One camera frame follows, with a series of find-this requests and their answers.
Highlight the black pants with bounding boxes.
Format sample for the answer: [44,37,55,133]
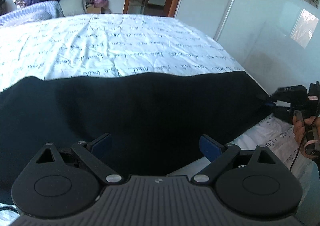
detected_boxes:
[1,71,271,204]

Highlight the person's right hand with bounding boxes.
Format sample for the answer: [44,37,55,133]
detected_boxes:
[292,115,319,160]

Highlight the white bedsheet with script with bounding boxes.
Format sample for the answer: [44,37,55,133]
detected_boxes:
[0,13,313,191]

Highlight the lavender striped blanket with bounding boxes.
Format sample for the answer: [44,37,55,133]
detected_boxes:
[1,1,64,27]

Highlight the black cable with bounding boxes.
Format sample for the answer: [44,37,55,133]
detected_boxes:
[289,98,320,172]

